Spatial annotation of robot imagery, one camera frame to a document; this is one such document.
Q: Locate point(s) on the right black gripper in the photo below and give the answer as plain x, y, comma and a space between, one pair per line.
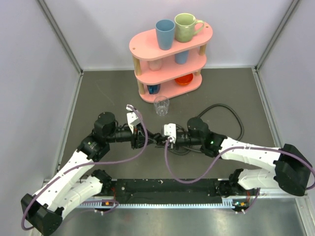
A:
173, 146

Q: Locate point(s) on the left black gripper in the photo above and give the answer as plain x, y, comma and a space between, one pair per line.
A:
138, 138

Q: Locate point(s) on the black valve fitting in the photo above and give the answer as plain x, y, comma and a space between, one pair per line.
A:
157, 138

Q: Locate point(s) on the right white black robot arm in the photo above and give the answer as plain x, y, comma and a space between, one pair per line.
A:
284, 167

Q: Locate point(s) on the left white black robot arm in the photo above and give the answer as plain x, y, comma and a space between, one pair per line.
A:
47, 208

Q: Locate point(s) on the clear plastic cup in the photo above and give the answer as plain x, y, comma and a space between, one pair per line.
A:
161, 104

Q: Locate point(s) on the dark blue mug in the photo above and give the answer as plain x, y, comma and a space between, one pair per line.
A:
153, 89

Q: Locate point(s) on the pink three-tier shelf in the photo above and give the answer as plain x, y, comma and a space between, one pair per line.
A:
144, 47

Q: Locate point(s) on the orange bowl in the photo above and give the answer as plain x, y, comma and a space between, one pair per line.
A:
184, 80

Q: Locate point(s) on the pink cup middle shelf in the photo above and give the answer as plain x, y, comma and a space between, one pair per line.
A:
155, 65

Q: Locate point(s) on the blue cup middle shelf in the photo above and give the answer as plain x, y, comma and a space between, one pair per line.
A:
182, 57

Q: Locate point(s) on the blue tumbler on top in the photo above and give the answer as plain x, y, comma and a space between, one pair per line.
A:
165, 30

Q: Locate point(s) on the green ceramic mug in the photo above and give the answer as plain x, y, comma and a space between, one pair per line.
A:
186, 27

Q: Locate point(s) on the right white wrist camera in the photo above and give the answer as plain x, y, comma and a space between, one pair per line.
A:
170, 131

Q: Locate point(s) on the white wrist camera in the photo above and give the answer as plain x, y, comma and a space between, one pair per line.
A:
170, 131
132, 117

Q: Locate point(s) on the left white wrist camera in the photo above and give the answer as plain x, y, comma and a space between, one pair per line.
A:
132, 117

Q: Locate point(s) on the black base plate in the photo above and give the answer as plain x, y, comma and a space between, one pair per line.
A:
169, 191

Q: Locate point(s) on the aluminium rail frame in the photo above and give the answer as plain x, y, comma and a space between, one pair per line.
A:
242, 199

